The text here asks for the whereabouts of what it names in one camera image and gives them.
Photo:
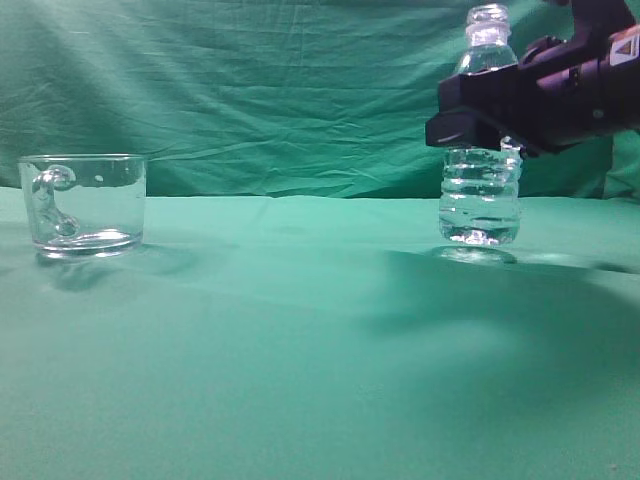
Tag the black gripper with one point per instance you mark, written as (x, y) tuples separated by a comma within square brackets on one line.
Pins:
[(574, 90)]

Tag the clear plastic water bottle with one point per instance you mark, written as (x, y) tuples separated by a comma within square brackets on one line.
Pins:
[(479, 203)]

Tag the green backdrop cloth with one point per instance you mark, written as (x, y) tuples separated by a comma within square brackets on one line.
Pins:
[(273, 98)]

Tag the green table cloth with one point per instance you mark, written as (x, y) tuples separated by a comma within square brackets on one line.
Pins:
[(315, 338)]

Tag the clear glass mug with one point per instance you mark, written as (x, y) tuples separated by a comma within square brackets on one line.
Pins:
[(84, 205)]

